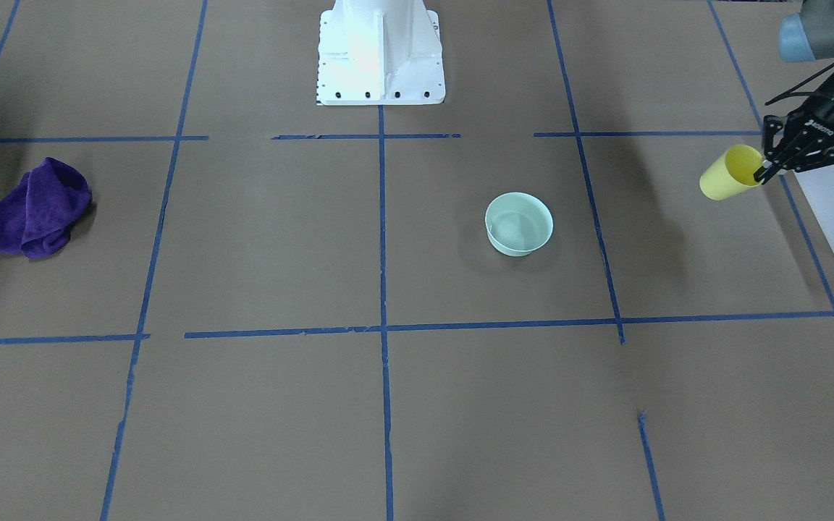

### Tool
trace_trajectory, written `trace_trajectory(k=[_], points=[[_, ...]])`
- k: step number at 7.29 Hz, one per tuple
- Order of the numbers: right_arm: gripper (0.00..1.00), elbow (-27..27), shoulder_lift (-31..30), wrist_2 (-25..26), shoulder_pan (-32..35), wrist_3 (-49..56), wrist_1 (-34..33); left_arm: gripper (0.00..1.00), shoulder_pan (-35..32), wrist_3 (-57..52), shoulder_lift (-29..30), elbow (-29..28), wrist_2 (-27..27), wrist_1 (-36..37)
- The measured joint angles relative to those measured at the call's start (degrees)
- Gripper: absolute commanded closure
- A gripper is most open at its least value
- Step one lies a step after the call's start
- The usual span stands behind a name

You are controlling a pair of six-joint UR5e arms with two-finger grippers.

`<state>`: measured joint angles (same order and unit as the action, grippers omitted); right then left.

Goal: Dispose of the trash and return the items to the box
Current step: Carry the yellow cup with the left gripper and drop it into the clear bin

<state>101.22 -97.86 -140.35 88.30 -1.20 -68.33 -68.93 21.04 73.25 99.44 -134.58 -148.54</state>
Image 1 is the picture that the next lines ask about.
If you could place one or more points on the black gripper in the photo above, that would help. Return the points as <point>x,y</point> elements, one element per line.
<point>824,120</point>

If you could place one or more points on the purple cloth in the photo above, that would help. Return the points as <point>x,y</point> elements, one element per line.
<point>37,217</point>

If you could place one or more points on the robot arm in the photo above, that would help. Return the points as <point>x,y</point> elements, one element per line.
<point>807,36</point>

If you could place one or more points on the yellow plastic cup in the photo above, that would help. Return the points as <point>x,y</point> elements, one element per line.
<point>732,173</point>

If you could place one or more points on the pale green bowl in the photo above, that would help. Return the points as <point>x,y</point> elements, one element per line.
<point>518,224</point>

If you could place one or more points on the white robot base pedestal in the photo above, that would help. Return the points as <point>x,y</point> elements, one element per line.
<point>380,53</point>

